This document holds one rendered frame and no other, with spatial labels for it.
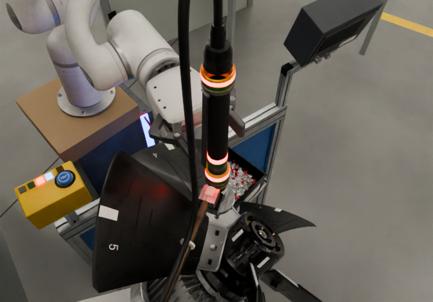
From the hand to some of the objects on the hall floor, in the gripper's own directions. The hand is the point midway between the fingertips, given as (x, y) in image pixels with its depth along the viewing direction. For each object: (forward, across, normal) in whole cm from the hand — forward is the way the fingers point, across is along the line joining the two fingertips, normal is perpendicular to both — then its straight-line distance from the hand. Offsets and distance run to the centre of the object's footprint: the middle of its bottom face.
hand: (216, 140), depth 60 cm
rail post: (-36, +53, +150) cm, 163 cm away
